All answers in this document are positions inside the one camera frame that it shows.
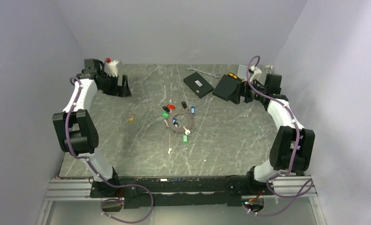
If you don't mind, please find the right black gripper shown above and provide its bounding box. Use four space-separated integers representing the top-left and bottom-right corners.
226 78 266 105

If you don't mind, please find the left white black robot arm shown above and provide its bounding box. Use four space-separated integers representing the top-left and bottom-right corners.
52 58 132 197

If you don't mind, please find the red key tag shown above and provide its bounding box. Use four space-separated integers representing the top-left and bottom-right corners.
167 104 176 110

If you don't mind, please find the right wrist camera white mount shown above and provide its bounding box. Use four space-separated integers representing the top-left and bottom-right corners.
248 65 262 82

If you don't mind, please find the plain black box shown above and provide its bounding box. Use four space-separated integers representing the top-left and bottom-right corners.
212 75 239 101

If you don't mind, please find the white key tag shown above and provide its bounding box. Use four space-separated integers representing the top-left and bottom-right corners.
183 127 191 135

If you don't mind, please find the aluminium frame rail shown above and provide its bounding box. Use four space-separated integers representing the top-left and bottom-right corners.
44 179 91 201

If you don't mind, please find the clear plastic container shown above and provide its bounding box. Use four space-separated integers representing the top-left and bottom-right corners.
237 65 248 80

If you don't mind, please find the black key tag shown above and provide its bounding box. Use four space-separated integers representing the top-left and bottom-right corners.
162 106 170 113
182 101 188 109

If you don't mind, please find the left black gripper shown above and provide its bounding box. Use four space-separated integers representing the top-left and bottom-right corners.
99 72 132 98

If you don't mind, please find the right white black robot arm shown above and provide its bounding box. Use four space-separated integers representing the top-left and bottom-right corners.
225 73 315 195

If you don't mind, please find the yellow black handled screwdriver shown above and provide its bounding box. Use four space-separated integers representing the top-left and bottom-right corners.
227 73 240 80

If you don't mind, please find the black box with white label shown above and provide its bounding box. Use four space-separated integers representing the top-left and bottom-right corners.
183 72 214 98

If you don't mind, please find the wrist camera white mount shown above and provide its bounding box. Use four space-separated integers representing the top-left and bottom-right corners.
104 57 122 77
248 65 262 82

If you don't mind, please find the green key tag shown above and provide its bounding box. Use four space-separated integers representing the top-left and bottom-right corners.
182 135 188 144
162 112 169 118

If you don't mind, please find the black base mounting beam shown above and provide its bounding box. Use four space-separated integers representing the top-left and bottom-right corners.
90 173 269 209

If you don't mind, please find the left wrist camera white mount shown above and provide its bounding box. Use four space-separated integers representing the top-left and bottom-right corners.
104 57 122 77

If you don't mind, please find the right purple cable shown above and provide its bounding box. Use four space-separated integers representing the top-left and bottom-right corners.
246 55 314 217

